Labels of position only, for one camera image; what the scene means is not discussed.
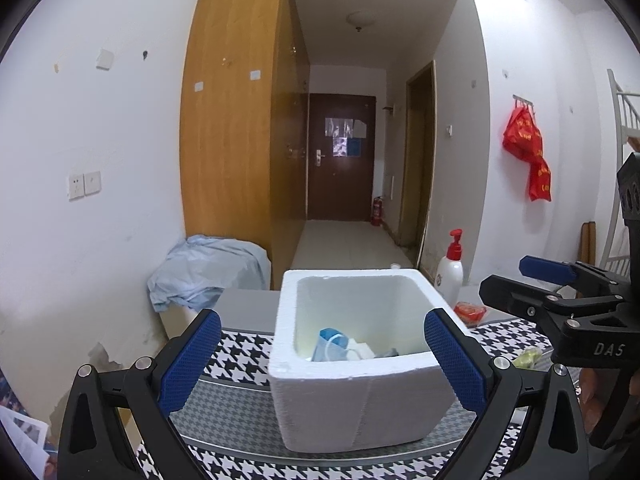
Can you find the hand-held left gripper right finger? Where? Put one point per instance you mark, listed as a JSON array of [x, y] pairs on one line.
[[455, 360]]

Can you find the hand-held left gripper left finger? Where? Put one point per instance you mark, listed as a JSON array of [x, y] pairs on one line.
[[192, 360]]

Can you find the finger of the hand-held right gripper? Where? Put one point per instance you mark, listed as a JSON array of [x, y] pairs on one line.
[[510, 295], [547, 267]]

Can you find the grey cloth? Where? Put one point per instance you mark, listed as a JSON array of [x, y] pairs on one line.
[[387, 353]]

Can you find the white tissue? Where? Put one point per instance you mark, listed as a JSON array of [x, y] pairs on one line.
[[362, 350]]

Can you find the white foam box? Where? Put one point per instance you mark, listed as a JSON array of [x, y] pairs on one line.
[[360, 405]]

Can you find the blue face mask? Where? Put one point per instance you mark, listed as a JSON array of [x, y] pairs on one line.
[[332, 345]]

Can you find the red snack packet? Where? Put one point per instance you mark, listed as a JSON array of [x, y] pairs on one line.
[[470, 312]]

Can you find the wooden boards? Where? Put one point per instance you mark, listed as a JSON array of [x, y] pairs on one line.
[[587, 245]]

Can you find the houndstooth blanket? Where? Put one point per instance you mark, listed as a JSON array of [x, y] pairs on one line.
[[240, 360]]

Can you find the white lotion bottle red pump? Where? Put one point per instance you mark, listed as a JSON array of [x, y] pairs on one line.
[[450, 275]]

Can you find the small yellow-green bag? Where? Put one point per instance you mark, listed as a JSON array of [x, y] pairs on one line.
[[527, 357]]

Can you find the grey storage box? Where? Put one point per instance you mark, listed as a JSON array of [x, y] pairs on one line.
[[247, 310]]

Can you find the light blue cloth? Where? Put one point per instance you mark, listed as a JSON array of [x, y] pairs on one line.
[[210, 265]]

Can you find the red plastic bags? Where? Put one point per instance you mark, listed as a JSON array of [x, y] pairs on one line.
[[525, 145]]

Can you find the white metal bed ladder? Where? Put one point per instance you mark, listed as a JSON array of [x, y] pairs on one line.
[[612, 160]]

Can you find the red fire extinguisher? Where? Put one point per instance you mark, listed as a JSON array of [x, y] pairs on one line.
[[376, 212]]

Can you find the printed paper sheets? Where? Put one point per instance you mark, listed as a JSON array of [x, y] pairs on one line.
[[22, 435]]

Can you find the dark brown door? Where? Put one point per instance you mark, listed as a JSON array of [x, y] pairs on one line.
[[340, 185]]

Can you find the wooden wardrobe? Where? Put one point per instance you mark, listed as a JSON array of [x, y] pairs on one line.
[[230, 160]]

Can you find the papers on door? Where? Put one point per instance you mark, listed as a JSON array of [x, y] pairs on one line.
[[342, 135]]

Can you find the ceiling lamp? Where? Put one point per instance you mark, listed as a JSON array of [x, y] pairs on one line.
[[361, 19]]

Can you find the wooden door frame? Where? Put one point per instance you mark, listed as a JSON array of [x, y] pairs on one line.
[[412, 170]]

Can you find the white wall panel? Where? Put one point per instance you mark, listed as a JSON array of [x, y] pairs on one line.
[[391, 187]]

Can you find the white wall switch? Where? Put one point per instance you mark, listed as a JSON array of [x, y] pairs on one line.
[[92, 183]]

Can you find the white wall socket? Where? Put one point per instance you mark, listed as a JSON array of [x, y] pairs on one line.
[[76, 186]]

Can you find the white blank wall plate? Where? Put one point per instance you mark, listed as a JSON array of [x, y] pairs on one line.
[[105, 59]]

